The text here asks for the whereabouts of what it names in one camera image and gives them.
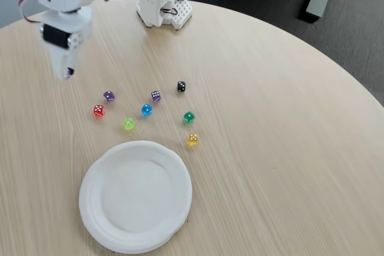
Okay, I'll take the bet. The white paper plate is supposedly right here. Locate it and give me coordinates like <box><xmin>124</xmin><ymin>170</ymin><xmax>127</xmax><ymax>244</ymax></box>
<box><xmin>79</xmin><ymin>140</ymin><xmax>193</xmax><ymax>254</ymax></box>

